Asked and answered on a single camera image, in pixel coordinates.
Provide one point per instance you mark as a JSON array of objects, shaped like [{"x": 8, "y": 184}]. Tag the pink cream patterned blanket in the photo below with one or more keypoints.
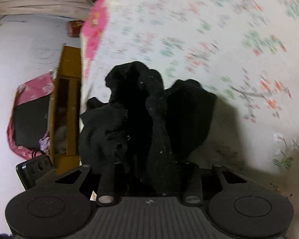
[{"x": 91, "y": 34}]

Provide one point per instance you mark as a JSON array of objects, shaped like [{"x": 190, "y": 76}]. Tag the black pants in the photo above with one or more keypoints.
[{"x": 148, "y": 130}]

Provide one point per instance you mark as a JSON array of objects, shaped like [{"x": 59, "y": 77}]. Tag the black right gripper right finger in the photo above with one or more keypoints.
[{"x": 191, "y": 187}]

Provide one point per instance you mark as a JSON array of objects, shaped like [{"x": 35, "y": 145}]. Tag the white floral bed sheet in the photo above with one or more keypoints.
[{"x": 244, "y": 51}]

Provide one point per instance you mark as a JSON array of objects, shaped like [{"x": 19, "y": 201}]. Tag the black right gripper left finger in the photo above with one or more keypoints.
[{"x": 108, "y": 188}]

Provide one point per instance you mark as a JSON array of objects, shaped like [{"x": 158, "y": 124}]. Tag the cream curtain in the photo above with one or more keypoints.
[{"x": 76, "y": 9}]

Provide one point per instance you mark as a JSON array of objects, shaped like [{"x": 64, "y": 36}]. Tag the pink floral bag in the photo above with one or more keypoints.
[{"x": 28, "y": 122}]

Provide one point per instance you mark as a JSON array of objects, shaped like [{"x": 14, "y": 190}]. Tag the yellow wooden bedside shelf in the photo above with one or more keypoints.
[{"x": 64, "y": 112}]

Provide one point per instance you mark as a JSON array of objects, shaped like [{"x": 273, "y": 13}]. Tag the red printed bag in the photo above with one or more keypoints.
[{"x": 74, "y": 28}]

